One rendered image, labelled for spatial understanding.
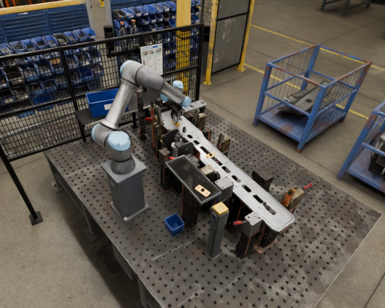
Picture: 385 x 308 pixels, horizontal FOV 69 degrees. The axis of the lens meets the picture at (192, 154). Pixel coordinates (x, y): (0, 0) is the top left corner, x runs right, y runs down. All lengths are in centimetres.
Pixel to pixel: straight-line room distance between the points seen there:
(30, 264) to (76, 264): 38
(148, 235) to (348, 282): 180
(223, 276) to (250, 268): 18
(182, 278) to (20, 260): 161
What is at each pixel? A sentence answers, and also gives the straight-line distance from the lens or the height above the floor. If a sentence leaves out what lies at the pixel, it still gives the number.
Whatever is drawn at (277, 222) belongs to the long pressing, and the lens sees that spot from 172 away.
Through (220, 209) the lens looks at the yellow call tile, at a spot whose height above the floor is 116.
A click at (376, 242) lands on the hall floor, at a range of 333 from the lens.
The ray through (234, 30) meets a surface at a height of 81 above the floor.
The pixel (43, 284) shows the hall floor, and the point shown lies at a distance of 276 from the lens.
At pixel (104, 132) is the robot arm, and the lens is 173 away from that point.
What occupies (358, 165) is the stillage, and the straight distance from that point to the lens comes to 381.
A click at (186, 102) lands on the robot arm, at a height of 133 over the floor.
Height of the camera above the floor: 232
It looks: 41 degrees down
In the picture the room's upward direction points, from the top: 4 degrees clockwise
